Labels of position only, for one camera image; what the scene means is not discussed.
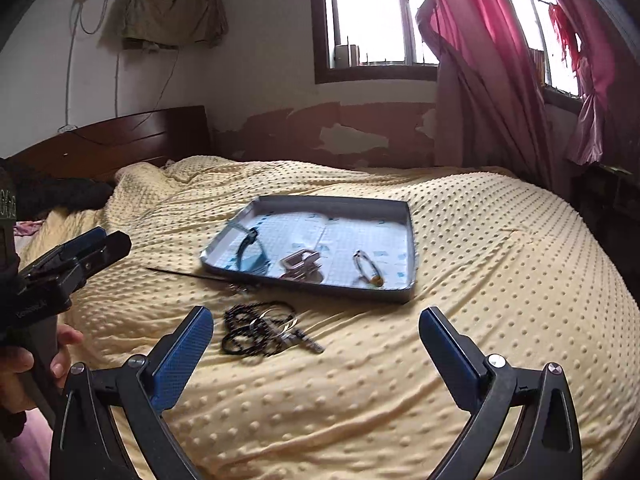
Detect dark wooden headboard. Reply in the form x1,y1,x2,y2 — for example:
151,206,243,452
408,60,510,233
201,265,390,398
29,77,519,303
10,105,212,181

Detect black bead necklace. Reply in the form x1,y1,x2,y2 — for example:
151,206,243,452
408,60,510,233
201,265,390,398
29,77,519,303
220,300,327,359

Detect black hair stick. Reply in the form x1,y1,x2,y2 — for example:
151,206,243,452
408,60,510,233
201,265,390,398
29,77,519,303
145,266,231,283

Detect right side window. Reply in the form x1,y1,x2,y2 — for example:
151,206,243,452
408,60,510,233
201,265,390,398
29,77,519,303
511,0,582,114

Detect cream dotted bedspread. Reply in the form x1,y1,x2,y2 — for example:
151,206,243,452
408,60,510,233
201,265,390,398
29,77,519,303
22,156,639,479

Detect person's left hand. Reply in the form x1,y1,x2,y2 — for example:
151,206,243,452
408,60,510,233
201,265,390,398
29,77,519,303
0,324,84,414

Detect bangle with amber bead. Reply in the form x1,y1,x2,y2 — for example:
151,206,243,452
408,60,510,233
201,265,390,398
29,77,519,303
352,249,385,288

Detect olive cloth on wall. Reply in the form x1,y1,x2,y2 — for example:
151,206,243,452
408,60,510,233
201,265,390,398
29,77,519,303
122,0,229,48

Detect dark framed window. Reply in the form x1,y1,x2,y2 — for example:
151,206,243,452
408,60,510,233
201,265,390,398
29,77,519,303
311,0,438,84

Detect pink curtain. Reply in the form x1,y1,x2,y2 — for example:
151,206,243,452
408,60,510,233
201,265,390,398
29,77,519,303
416,0,622,191

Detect grey shallow tray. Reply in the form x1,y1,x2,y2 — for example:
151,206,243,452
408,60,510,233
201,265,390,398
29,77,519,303
200,195,418,304

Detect dark pillow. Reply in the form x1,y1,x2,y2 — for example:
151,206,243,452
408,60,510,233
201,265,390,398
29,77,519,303
1,158,114,221

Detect silver metal buckle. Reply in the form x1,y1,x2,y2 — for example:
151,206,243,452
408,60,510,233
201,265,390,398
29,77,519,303
280,249,323,284

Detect teal watch strap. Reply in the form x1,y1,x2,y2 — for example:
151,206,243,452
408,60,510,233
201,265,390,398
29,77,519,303
226,219,271,276

